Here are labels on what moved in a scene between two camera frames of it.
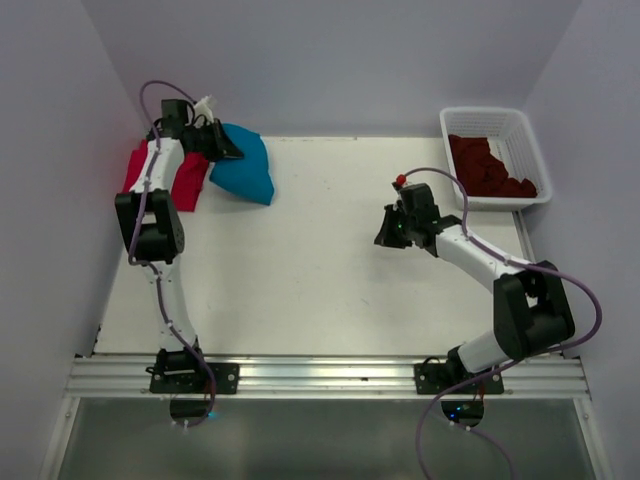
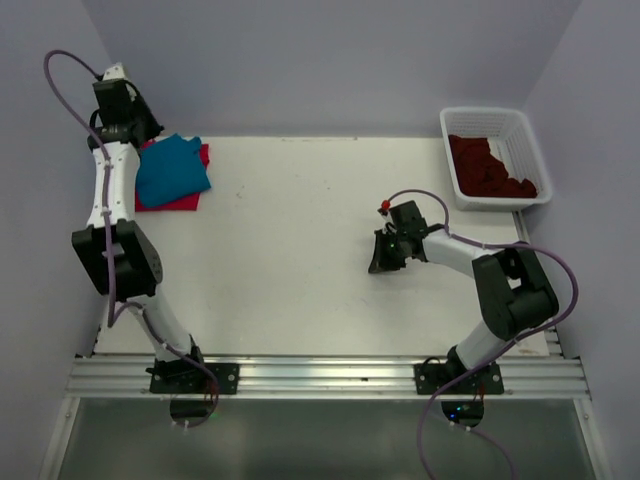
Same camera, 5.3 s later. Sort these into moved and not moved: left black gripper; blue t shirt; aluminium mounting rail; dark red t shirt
Moved: left black gripper; blue t shirt
Not moved: aluminium mounting rail; dark red t shirt
